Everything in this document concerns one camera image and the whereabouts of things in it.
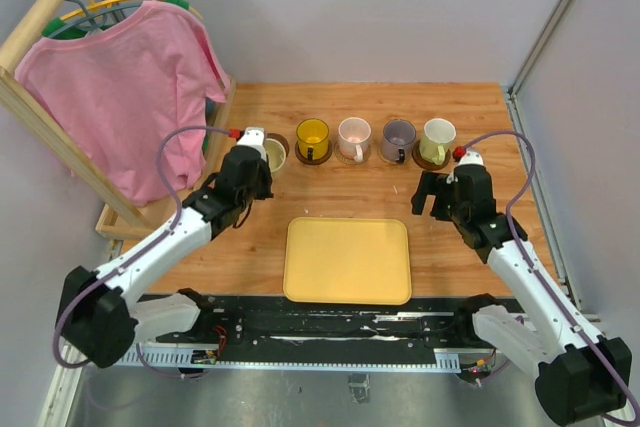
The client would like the dark brown coaster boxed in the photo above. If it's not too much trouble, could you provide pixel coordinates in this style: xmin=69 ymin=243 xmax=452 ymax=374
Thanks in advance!
xmin=412 ymin=143 xmax=451 ymax=171
xmin=270 ymin=133 xmax=290 ymax=157

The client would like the cream mug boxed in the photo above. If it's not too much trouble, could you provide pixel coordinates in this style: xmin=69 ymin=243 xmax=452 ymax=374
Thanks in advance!
xmin=264 ymin=138 xmax=287 ymax=179

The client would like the pale green mug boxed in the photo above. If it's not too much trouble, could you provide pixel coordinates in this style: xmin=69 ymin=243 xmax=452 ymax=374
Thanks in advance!
xmin=419 ymin=118 xmax=457 ymax=166

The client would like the purple mug black rim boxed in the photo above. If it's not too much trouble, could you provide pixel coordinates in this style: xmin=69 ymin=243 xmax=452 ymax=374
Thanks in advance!
xmin=381 ymin=119 xmax=417 ymax=149

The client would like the woven rattan coaster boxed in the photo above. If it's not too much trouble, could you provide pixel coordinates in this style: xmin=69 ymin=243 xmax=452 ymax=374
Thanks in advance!
xmin=377 ymin=145 xmax=411 ymax=165
xmin=333 ymin=142 xmax=371 ymax=165

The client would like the yellow mug black rim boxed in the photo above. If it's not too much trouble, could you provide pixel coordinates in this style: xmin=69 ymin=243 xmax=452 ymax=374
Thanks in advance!
xmin=296 ymin=118 xmax=329 ymax=158

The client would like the pink white mug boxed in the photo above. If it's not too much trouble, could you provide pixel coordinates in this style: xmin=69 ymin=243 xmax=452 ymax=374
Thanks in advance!
xmin=338 ymin=117 xmax=372 ymax=160

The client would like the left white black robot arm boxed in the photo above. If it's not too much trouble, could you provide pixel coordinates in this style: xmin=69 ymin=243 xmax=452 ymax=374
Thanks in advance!
xmin=53 ymin=145 xmax=273 ymax=368

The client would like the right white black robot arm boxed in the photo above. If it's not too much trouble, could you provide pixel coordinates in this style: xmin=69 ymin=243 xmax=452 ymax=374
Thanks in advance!
xmin=411 ymin=163 xmax=639 ymax=426

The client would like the yellow plastic tray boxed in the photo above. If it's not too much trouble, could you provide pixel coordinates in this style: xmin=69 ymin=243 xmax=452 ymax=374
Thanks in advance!
xmin=283 ymin=217 xmax=412 ymax=306

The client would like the wooden clothes rack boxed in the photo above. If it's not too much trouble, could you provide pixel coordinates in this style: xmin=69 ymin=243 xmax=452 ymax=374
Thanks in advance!
xmin=1 ymin=0 xmax=236 ymax=240

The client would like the pink t-shirt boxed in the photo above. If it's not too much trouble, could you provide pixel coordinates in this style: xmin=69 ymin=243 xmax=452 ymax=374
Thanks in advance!
xmin=15 ymin=0 xmax=230 ymax=206

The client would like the grey clothes hanger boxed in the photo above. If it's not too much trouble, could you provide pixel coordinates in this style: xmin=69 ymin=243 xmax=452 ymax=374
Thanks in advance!
xmin=42 ymin=0 xmax=141 ymax=38

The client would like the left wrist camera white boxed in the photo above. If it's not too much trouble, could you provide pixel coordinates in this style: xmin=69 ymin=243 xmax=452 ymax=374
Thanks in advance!
xmin=237 ymin=126 xmax=267 ymax=161

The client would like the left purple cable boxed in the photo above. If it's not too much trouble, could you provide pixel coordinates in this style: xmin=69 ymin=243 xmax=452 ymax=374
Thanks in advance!
xmin=52 ymin=125 xmax=239 ymax=381

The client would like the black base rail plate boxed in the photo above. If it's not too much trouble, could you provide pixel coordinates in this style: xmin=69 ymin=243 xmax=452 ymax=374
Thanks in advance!
xmin=157 ymin=295 xmax=491 ymax=364

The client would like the white slotted cable duct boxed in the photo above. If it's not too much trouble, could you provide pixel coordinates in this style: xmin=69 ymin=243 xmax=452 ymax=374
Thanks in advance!
xmin=119 ymin=349 xmax=461 ymax=373

